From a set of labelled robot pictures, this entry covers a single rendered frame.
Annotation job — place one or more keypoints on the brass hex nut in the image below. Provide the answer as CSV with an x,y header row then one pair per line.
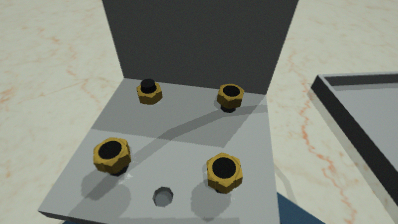
x,y
150,98
230,96
112,155
224,172

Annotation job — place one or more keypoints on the grey metal bracket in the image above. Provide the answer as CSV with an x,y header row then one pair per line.
x,y
191,48

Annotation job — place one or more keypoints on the grey shallow rectangular tray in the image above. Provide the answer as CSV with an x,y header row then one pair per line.
x,y
373,97

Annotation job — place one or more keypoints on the dark grey cylinder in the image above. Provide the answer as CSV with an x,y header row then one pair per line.
x,y
163,198

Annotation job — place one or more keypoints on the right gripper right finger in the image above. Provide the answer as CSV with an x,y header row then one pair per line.
x,y
290,213

